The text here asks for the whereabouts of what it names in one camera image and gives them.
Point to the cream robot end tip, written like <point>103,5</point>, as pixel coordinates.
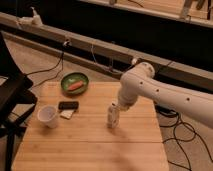
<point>115,108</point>

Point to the small white bottle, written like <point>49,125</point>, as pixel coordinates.
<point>112,120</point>

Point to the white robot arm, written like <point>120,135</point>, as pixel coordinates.
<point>139,81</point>

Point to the orange carrot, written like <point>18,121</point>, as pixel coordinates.
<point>75,86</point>

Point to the green bowl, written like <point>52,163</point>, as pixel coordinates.
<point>72,78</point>

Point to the small white card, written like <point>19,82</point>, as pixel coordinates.
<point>66,114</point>

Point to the black smartphone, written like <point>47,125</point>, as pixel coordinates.
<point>65,105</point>

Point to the white paper cup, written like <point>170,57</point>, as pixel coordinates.
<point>48,116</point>

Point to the black chair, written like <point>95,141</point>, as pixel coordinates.
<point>15,90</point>

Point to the long metal rail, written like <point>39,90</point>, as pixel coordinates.
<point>101,56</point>

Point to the white fixture on rail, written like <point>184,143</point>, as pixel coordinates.
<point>34,20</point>

